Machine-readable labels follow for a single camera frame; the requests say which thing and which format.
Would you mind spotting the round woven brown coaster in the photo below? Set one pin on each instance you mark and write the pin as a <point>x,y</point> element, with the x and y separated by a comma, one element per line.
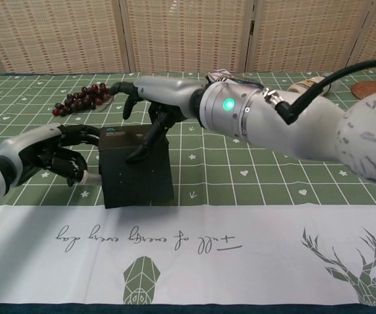
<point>369,89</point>

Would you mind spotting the green white deer tablecloth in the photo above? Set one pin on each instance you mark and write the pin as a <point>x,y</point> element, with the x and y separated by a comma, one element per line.
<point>272,245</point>

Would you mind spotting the dark red grape bunch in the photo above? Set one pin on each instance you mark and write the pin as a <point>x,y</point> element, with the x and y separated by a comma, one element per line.
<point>83,98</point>

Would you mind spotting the white folding laptop stand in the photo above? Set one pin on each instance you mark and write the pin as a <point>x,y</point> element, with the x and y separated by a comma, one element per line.
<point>216,74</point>

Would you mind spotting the black foldable cardboard box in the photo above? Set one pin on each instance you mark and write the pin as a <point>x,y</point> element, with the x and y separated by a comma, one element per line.
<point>135,176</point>

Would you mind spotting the cream mayonnaise squeeze bottle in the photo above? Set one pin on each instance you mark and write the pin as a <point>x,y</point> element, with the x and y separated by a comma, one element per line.
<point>308,85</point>

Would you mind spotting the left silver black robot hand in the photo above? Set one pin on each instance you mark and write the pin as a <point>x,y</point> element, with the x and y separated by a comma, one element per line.
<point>44,153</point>

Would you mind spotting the bamboo folding screen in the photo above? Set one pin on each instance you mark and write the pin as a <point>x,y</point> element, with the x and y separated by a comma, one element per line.
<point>187,32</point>

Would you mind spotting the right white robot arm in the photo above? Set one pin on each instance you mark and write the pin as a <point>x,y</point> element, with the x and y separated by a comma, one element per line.
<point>289,124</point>

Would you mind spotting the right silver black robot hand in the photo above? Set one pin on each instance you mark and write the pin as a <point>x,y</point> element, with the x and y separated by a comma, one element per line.
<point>164,95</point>

